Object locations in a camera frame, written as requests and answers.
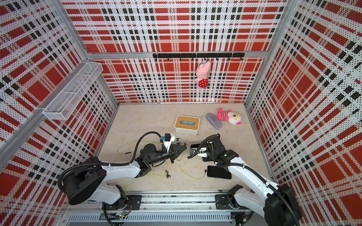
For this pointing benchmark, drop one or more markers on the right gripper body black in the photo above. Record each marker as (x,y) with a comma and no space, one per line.
(211,155)

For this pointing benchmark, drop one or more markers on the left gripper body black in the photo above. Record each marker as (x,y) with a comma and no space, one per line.
(162,156)

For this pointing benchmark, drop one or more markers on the silver-edged black smartphone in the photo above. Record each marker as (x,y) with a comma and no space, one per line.
(194,146)

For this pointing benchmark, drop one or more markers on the purple-edged black smartphone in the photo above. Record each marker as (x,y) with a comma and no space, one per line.
(217,172)

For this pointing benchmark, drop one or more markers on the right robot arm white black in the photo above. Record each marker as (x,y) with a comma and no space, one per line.
(276,203)

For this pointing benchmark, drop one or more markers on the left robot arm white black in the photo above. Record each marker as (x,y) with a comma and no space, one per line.
(89,181)

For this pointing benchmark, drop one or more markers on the white tissue box wooden top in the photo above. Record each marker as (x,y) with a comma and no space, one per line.
(187,125)

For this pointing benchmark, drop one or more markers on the grey glasses case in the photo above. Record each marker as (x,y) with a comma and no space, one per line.
(214,121)

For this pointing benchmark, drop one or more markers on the pink striped plush toy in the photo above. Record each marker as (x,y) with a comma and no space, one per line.
(231,117)

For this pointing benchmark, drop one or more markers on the pink pig plush hanging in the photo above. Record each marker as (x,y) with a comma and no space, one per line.
(202,73)

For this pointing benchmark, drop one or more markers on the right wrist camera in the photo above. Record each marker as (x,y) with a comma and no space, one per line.
(202,152)

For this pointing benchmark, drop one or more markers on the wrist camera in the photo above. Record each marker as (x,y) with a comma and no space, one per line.
(166,142)
(202,152)

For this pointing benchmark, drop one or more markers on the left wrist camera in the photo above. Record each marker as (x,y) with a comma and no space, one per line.
(166,142)

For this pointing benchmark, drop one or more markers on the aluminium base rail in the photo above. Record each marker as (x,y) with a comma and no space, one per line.
(161,208)

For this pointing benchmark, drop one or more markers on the black hook rail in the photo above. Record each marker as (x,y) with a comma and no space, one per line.
(197,55)

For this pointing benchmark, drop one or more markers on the white wire mesh basket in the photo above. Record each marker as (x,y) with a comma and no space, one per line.
(64,104)

